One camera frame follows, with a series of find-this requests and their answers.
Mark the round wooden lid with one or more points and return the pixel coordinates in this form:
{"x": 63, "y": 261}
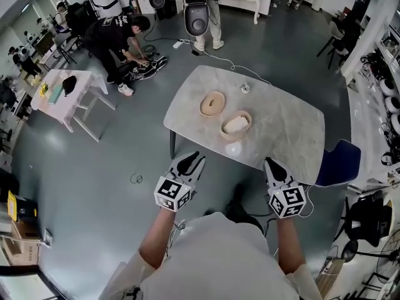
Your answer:
{"x": 207, "y": 109}

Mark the person's white shirt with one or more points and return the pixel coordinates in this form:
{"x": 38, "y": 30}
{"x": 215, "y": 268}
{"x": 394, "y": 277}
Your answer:
{"x": 218, "y": 261}

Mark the cardboard box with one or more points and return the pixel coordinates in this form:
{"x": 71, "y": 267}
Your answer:
{"x": 22, "y": 245}

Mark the black power adapter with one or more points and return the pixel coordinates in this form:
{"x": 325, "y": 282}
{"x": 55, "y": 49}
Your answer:
{"x": 195, "y": 52}

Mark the black office chair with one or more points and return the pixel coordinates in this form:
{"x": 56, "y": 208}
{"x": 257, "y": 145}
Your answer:
{"x": 370, "y": 220}

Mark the blue chair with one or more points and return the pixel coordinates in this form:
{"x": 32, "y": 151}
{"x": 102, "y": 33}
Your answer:
{"x": 339, "y": 164}

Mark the black table leg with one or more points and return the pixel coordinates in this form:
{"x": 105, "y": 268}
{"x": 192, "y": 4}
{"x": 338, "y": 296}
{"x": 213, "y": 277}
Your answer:
{"x": 172, "y": 144}

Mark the white power strip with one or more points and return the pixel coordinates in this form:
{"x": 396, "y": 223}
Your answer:
{"x": 177, "y": 44}

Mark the black cap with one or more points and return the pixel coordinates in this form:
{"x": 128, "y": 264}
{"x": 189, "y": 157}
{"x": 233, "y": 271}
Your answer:
{"x": 69, "y": 84}

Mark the yellow and black case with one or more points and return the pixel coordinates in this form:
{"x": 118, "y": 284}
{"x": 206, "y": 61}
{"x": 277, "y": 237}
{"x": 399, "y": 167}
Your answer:
{"x": 23, "y": 208}

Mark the yellow packet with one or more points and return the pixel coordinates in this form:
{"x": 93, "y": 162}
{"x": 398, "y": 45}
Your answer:
{"x": 43, "y": 90}

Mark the white tissues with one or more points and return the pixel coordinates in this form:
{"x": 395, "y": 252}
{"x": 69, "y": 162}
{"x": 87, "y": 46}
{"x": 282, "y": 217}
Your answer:
{"x": 236, "y": 124}

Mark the person's right forearm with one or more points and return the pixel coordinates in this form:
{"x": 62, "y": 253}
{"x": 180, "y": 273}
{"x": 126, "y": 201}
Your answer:
{"x": 289, "y": 245}

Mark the small white side table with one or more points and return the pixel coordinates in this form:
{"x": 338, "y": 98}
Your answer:
{"x": 81, "y": 83}

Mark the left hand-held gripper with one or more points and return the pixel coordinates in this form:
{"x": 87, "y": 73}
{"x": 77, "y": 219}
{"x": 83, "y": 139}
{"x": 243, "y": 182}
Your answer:
{"x": 172, "y": 195}

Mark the black floor fan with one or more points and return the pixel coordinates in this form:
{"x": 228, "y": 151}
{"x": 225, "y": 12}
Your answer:
{"x": 389, "y": 258}

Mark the person's black trouser leg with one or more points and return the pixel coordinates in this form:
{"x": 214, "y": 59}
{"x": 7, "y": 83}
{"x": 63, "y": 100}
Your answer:
{"x": 240, "y": 208}

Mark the black bag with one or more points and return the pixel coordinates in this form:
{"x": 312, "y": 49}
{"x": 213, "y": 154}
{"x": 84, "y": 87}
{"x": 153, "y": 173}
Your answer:
{"x": 150, "y": 66}

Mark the person's left forearm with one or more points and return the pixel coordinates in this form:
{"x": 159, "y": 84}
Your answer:
{"x": 157, "y": 239}

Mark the round wooden tissue box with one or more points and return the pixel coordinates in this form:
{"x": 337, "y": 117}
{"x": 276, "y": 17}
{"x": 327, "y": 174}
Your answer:
{"x": 235, "y": 135}

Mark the green rectangular tissue pack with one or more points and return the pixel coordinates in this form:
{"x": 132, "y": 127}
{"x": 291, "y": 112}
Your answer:
{"x": 56, "y": 94}

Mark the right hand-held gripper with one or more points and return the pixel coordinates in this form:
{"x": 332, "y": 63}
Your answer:
{"x": 287, "y": 200}

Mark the grey dining chair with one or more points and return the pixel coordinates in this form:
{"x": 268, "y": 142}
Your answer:
{"x": 334, "y": 41}

